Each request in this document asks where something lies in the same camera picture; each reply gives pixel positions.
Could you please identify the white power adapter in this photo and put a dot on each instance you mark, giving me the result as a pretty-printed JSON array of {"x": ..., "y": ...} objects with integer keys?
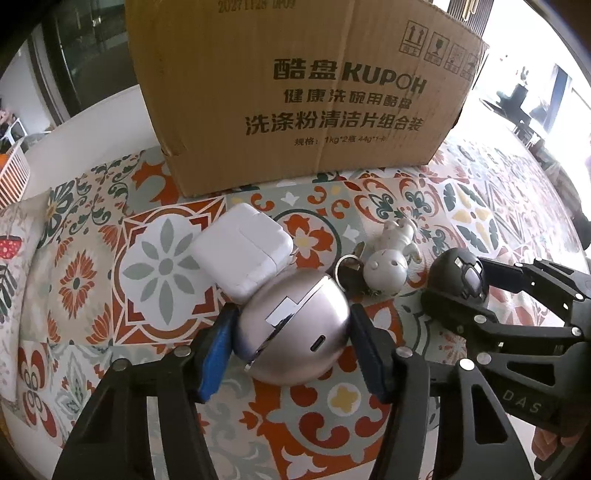
[{"x": 240, "y": 249}]

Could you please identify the white fruit basket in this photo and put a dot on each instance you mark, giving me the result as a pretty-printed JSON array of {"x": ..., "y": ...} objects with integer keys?
[{"x": 14, "y": 175}]

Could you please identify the patterned table runner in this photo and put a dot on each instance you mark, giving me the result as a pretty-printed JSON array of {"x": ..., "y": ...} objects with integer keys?
[{"x": 161, "y": 267}]

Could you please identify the white astronaut figurine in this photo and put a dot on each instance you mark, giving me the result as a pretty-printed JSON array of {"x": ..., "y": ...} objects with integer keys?
[{"x": 385, "y": 267}]

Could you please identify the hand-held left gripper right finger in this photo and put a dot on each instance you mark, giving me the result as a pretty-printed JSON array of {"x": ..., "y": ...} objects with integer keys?
[{"x": 371, "y": 355}]

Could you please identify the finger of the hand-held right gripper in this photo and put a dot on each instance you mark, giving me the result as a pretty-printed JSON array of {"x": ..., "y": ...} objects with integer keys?
[
  {"x": 466, "y": 323},
  {"x": 554, "y": 286}
]

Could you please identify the metal keyring with key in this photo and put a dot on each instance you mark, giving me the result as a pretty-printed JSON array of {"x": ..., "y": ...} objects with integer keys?
[{"x": 356, "y": 251}]

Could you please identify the silver oval case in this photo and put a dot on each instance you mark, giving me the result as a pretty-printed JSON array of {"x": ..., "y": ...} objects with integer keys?
[{"x": 295, "y": 332}]

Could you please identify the black round device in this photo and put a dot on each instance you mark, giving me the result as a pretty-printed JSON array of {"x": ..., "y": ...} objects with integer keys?
[{"x": 450, "y": 272}]

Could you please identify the leaf print cloth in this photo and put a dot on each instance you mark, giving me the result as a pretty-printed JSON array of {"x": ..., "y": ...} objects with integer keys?
[{"x": 18, "y": 221}]

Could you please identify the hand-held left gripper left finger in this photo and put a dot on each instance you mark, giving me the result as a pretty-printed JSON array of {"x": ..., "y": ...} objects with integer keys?
[{"x": 214, "y": 355}]

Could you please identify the brown cardboard box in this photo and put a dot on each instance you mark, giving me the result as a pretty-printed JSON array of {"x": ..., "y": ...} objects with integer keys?
[{"x": 300, "y": 92}]

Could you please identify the dark glass sliding door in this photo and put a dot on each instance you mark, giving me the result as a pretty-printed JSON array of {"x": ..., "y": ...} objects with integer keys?
[{"x": 83, "y": 46}]

